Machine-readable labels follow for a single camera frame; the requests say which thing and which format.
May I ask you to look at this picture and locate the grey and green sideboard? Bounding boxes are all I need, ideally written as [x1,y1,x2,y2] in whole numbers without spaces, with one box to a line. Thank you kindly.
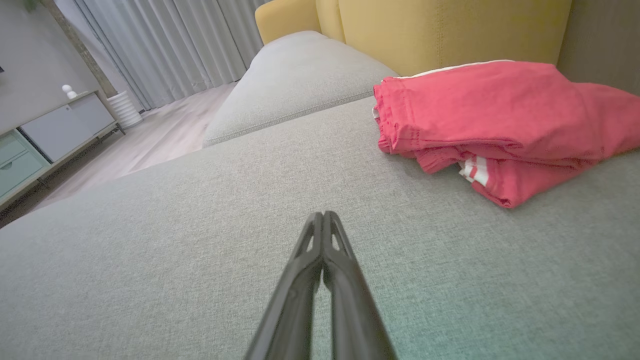
[0,90,127,212]

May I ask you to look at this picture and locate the grey sofa back cushion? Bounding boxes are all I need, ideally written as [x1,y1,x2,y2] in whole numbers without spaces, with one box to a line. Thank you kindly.
[556,0,640,97]

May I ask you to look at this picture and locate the white ribbed plant pot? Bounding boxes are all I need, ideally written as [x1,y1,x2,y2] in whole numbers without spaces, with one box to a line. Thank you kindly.
[106,90,145,130]

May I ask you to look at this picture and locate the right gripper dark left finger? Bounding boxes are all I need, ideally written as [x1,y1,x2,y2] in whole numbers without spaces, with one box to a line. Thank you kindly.
[244,211,325,360]

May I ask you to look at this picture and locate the small grey sofa cushion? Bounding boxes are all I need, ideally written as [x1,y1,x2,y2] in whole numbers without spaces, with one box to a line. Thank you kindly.
[202,30,401,149]

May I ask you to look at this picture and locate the large grey sofa seat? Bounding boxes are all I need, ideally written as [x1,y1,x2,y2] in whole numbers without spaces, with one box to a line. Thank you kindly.
[0,95,640,360]

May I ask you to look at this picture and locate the red basketball jersey white sleeves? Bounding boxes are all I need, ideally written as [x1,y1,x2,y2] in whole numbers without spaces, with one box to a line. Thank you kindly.
[414,144,640,209]

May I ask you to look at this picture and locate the grey pleated curtain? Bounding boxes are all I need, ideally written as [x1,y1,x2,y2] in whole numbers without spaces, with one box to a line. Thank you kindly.
[54,0,281,112]

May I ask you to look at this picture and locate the brown plant trunk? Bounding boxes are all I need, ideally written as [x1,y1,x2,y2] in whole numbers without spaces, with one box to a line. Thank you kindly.
[41,0,119,99]

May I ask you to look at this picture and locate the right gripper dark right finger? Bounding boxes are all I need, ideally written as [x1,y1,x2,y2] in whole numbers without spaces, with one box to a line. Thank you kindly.
[322,210,399,360]

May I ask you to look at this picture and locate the red shorts white hem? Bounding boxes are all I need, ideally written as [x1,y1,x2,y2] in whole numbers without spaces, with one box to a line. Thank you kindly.
[372,59,640,174]

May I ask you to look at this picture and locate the yellow sofa backrest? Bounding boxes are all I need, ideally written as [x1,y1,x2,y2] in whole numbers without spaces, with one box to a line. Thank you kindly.
[254,0,574,77]

